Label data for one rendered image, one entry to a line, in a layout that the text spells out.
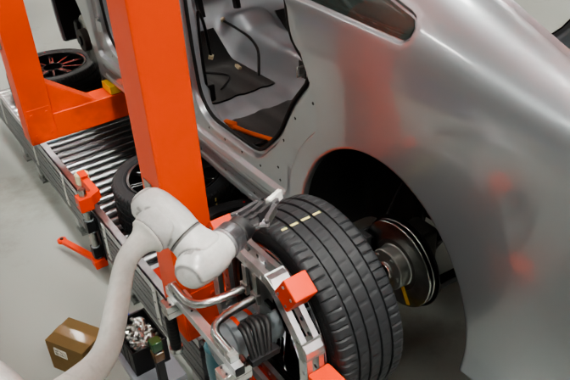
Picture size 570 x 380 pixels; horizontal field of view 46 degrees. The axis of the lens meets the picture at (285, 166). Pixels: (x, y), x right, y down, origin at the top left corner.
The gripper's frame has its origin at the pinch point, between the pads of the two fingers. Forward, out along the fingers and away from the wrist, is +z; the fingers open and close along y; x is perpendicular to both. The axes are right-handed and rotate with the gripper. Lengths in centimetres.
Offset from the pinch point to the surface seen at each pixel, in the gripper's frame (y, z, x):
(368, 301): 29.1, -2.1, -26.6
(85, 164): -217, 108, -74
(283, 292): 12.5, -19.0, -16.3
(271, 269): 2.4, -9.7, -17.7
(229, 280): -25.1, 3.1, -37.8
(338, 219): 14.3, 10.8, -10.0
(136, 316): -72, 0, -66
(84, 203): -156, 54, -61
